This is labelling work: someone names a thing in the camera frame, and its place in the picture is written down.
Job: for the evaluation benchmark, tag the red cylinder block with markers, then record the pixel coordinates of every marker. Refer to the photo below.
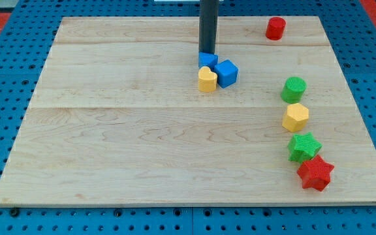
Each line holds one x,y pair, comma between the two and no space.
275,28

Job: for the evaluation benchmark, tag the dark grey cylindrical pointer rod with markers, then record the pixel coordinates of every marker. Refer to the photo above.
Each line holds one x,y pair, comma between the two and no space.
208,19

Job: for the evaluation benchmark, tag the light wooden board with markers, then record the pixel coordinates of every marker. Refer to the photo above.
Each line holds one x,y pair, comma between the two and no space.
116,119

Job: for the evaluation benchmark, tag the green star block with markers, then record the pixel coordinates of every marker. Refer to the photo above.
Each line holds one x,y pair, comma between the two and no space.
303,147

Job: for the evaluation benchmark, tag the blue cube block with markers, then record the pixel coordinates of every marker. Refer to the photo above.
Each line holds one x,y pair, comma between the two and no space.
227,73

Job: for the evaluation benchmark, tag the red star block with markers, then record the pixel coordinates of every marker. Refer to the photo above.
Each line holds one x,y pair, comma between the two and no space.
315,173

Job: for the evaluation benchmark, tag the yellow hexagon block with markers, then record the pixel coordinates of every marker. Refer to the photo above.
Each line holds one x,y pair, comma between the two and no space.
295,117

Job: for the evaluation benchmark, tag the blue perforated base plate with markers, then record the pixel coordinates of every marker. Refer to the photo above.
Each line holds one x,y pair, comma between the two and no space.
24,45

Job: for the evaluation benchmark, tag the yellow heart block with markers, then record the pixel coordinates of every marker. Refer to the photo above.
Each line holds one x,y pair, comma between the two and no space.
207,79

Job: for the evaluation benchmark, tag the green cylinder block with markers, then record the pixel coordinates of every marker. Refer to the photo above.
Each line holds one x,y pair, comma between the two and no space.
293,90

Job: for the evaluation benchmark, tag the blue block behind heart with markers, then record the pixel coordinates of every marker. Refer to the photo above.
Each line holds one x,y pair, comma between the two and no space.
207,60

